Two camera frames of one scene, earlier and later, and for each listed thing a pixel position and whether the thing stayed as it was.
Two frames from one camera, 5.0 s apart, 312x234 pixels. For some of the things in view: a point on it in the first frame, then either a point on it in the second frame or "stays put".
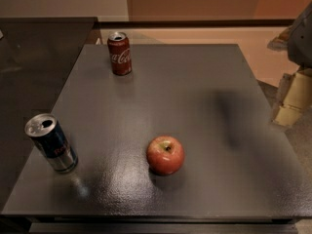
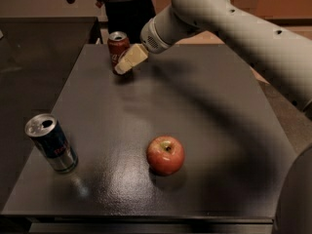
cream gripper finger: x=297 y=98 to x=135 y=55
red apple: x=165 y=155 stays put
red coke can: x=121 y=57 stays put
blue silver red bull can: x=50 y=136 stays put
